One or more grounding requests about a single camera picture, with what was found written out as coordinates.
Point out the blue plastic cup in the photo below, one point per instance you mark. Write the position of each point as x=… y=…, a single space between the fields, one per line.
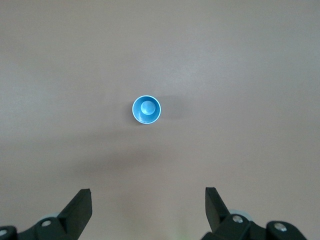
x=146 y=109

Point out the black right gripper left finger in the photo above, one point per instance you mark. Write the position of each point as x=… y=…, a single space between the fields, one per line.
x=75 y=215

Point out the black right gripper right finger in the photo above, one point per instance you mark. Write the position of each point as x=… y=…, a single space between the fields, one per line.
x=217 y=215

